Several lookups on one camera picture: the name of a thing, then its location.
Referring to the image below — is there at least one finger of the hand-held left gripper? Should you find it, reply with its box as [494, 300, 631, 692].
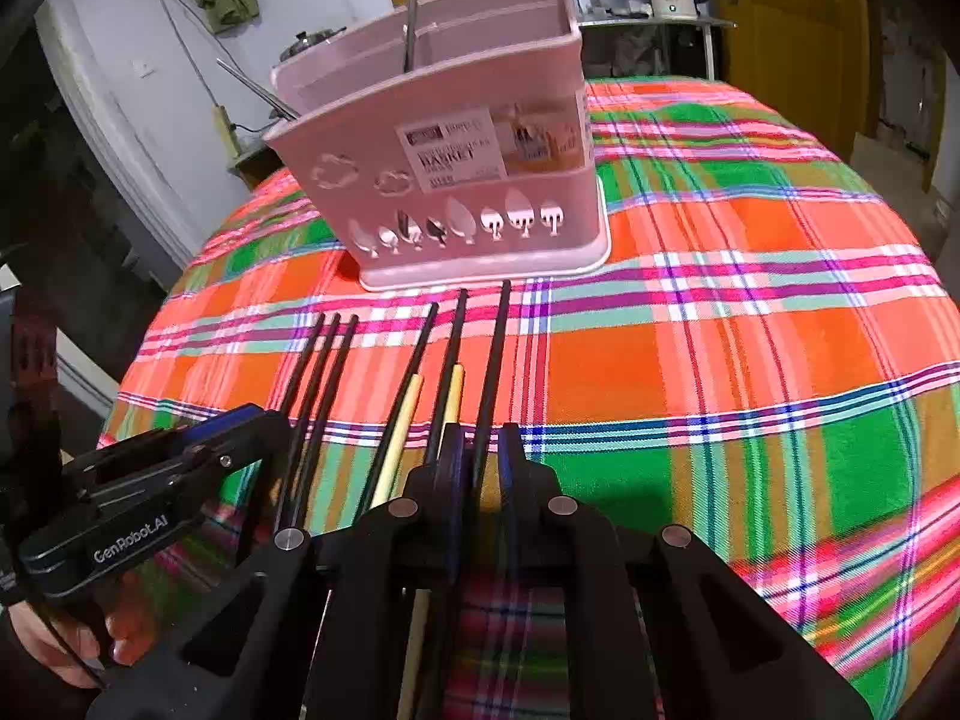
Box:
[186, 403, 295, 567]

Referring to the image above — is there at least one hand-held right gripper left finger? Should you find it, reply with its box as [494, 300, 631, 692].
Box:
[86, 424, 470, 720]

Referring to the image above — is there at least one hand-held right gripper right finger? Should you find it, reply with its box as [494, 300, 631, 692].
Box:
[499, 424, 875, 720]

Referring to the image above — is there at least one black chopstick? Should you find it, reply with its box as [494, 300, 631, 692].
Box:
[292, 316, 359, 535]
[281, 313, 343, 533]
[421, 289, 470, 470]
[352, 303, 440, 522]
[469, 280, 513, 500]
[272, 313, 328, 535]

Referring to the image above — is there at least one pink plastic utensil basket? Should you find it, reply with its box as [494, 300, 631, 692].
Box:
[262, 0, 612, 293]

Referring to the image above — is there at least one person's left hand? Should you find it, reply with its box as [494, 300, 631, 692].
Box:
[6, 598, 155, 691]

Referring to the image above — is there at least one plaid tablecloth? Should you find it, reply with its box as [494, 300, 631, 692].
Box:
[97, 75, 960, 720]

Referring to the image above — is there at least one metal counter shelf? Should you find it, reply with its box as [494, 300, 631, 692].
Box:
[225, 141, 284, 190]

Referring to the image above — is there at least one metal chopsticks pair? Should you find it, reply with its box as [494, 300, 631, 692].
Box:
[216, 58, 301, 122]

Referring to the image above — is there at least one steel pot with lid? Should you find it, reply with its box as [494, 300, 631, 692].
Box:
[279, 26, 347, 62]

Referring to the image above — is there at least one metal utensil in basket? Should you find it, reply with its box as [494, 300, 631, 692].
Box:
[403, 0, 426, 74]

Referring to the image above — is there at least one metal side table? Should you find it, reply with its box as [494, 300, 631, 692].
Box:
[577, 11, 737, 81]

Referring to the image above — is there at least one yellow wooden door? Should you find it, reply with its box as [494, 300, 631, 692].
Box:
[705, 0, 872, 160]

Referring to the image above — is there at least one yellowed power strip with cable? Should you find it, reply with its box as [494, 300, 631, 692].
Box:
[152, 0, 230, 160]

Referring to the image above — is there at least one white door frame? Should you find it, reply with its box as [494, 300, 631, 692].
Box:
[34, 0, 203, 271]

